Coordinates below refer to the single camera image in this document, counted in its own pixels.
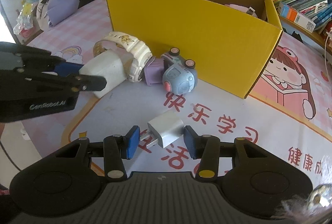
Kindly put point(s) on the white foam block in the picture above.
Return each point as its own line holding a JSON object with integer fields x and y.
{"x": 107, "y": 65}

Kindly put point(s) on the yellow cardboard box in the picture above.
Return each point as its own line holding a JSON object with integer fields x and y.
{"x": 230, "y": 48}

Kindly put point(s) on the white usb charger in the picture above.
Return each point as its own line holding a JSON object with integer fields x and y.
{"x": 164, "y": 129}

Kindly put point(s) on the cream wrist watch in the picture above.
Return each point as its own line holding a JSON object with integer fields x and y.
{"x": 139, "y": 51}

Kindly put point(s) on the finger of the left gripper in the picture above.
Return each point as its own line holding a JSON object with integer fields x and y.
{"x": 67, "y": 68}
{"x": 88, "y": 82}

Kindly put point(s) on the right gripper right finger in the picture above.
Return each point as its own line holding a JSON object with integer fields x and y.
{"x": 207, "y": 149}

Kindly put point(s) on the pink checkered table mat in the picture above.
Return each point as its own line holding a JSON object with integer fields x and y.
{"x": 271, "y": 120}

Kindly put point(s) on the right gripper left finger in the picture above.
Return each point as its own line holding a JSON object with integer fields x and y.
{"x": 117, "y": 148}

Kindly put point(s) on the purple small cube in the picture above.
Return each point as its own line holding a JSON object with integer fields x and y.
{"x": 154, "y": 70}

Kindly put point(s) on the pink plush toy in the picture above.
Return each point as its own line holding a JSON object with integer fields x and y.
{"x": 247, "y": 10}

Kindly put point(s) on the grey toy camera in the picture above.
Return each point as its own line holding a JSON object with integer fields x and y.
{"x": 180, "y": 76}

